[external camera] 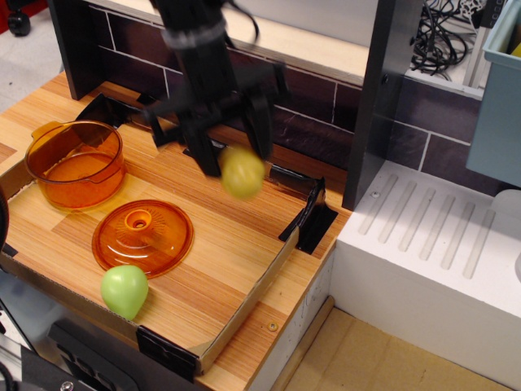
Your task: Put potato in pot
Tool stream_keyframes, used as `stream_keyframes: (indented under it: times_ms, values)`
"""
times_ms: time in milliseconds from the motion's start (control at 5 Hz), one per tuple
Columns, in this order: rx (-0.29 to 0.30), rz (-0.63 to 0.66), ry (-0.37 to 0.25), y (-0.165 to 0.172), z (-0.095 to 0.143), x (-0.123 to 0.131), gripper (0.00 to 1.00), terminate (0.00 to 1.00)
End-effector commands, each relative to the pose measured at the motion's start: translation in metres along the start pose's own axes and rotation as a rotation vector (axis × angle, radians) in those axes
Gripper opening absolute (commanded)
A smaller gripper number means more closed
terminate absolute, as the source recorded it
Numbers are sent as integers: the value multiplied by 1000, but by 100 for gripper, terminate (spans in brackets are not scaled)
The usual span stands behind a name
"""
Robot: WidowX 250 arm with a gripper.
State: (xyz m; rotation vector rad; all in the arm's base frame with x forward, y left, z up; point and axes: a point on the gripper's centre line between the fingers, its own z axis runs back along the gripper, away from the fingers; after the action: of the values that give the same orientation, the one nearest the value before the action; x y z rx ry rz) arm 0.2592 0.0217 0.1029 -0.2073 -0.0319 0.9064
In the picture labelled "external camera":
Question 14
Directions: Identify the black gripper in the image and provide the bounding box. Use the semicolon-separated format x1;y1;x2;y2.
144;38;289;178

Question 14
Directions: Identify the dark grey right post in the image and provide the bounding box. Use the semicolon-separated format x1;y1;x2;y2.
343;0;422;210

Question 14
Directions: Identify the dark grey post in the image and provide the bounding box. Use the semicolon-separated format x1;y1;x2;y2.
343;0;422;210
47;0;104;100

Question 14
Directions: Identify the cardboard fence with black tape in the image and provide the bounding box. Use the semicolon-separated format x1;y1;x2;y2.
1;78;350;390

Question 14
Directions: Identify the green toy pear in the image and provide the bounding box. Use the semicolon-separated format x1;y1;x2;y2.
101;265;149;321

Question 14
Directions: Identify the yellow toy potato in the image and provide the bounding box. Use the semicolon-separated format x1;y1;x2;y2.
219;146;265;200

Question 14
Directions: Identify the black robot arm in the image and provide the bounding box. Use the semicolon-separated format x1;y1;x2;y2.
143;1;289;178

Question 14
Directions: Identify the orange transparent pot lid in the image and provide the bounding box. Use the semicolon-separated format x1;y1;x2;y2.
91;200;195;279

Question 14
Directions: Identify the black cable bundle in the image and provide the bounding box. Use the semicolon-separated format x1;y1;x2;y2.
409;0;477;81

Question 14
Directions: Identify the light blue plastic bin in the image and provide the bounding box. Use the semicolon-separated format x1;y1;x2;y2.
466;1;520;187

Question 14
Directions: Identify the dark grey left post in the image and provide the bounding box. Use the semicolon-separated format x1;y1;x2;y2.
47;0;104;100

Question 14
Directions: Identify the white sink drainboard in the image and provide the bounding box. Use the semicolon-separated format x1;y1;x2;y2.
331;162;520;389

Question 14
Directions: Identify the orange transparent pot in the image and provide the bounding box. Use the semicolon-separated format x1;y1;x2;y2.
24;120;126;209

